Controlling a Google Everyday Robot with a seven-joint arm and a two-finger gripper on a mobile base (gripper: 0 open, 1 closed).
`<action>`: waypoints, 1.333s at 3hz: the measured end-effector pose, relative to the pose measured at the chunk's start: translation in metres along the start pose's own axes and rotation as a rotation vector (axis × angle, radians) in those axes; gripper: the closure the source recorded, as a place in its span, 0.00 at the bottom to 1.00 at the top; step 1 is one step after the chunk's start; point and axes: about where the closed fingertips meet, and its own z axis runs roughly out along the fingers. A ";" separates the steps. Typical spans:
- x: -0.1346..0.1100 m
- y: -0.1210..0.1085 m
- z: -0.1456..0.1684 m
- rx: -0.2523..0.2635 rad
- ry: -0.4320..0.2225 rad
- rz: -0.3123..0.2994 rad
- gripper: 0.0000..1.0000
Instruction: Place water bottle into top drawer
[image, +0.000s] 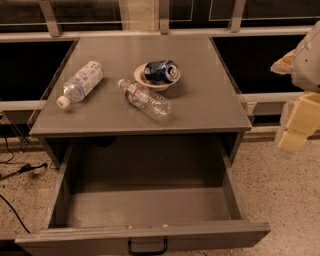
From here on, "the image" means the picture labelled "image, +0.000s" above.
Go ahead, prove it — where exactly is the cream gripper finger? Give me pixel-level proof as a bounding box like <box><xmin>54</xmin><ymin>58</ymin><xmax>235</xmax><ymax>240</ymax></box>
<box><xmin>270</xmin><ymin>50</ymin><xmax>296</xmax><ymax>75</ymax></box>
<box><xmin>275</xmin><ymin>93</ymin><xmax>320</xmax><ymax>159</ymax></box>

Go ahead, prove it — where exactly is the clear bottle red label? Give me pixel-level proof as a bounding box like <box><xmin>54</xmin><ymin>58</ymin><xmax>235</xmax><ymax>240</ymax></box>
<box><xmin>118</xmin><ymin>79</ymin><xmax>171</xmax><ymax>121</ymax></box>

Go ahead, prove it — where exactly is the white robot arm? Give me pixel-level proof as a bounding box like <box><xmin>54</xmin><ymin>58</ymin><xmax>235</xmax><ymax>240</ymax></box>
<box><xmin>270</xmin><ymin>22</ymin><xmax>320</xmax><ymax>159</ymax></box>

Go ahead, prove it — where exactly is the water bottle white label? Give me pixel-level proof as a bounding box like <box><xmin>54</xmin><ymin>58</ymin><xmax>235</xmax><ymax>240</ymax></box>
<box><xmin>56</xmin><ymin>61</ymin><xmax>103</xmax><ymax>108</ymax></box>

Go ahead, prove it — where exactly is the open grey top drawer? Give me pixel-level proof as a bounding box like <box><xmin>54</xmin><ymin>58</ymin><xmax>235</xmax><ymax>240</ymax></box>
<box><xmin>16</xmin><ymin>134</ymin><xmax>270</xmax><ymax>256</ymax></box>

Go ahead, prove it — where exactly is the crushed blue soda can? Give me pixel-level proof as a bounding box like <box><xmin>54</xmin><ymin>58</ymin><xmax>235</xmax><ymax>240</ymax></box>
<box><xmin>144</xmin><ymin>60</ymin><xmax>179</xmax><ymax>84</ymax></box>

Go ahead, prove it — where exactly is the white bowl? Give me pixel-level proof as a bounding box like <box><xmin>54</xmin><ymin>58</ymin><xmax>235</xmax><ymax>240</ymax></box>
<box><xmin>134</xmin><ymin>64</ymin><xmax>181</xmax><ymax>92</ymax></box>

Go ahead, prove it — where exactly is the metal window railing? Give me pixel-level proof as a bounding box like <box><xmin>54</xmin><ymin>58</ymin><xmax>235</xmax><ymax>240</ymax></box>
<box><xmin>0</xmin><ymin>0</ymin><xmax>320</xmax><ymax>44</ymax></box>

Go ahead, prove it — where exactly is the black drawer handle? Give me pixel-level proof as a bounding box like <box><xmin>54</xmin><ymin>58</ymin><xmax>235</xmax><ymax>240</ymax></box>
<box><xmin>127</xmin><ymin>239</ymin><xmax>168</xmax><ymax>256</ymax></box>

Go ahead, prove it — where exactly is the black cable with plug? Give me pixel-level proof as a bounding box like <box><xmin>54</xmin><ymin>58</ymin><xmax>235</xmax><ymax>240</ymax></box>
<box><xmin>0</xmin><ymin>162</ymin><xmax>49</xmax><ymax>181</ymax></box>

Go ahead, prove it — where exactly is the black cable on floor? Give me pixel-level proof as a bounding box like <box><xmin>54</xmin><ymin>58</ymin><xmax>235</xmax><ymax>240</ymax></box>
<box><xmin>0</xmin><ymin>194</ymin><xmax>32</xmax><ymax>234</ymax></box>

